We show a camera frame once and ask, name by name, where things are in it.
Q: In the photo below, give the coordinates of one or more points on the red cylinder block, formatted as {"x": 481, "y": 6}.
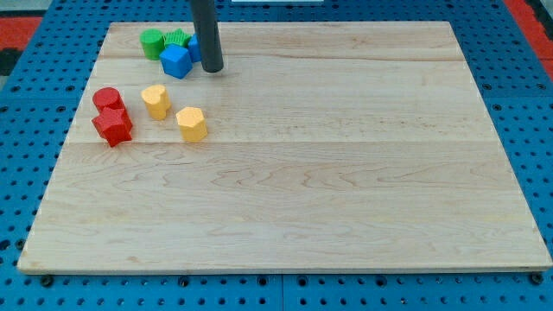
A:
{"x": 107, "y": 97}

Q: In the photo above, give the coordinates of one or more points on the light wooden board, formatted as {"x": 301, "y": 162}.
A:
{"x": 331, "y": 147}

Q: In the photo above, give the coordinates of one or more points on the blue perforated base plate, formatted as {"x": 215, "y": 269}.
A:
{"x": 40, "y": 97}

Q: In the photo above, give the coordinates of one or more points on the blue block behind rod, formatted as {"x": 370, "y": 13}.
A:
{"x": 194, "y": 49}

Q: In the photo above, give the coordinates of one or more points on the red star block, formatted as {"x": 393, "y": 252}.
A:
{"x": 114, "y": 125}

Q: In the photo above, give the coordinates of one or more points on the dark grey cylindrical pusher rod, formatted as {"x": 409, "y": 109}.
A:
{"x": 207, "y": 31}

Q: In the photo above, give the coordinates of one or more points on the blue cube block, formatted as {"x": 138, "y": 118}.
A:
{"x": 176, "y": 61}

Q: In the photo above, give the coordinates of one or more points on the yellow hexagon block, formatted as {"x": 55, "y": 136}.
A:
{"x": 192, "y": 124}

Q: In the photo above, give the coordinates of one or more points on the green star block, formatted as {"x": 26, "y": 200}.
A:
{"x": 177, "y": 37}

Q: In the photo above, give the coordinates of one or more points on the yellow heart block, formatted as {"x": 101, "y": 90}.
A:
{"x": 157, "y": 101}

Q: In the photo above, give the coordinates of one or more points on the green cylinder block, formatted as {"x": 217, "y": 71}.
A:
{"x": 152, "y": 42}

